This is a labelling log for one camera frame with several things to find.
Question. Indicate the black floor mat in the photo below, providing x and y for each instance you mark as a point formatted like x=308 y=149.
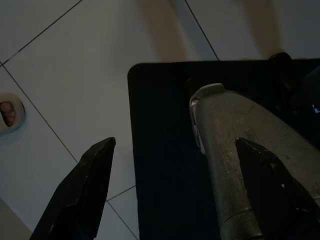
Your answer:
x=165 y=140

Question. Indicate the person's bare leg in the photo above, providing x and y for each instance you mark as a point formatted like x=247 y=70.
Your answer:
x=167 y=32
x=270 y=25

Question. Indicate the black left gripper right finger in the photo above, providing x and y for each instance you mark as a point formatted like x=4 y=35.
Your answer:
x=275 y=195

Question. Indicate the black shoe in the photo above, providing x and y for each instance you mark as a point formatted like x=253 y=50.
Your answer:
x=280 y=57

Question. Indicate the person's foot in white slipper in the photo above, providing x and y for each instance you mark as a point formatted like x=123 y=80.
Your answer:
x=10 y=115

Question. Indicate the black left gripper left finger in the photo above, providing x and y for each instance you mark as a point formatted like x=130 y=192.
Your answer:
x=82 y=190

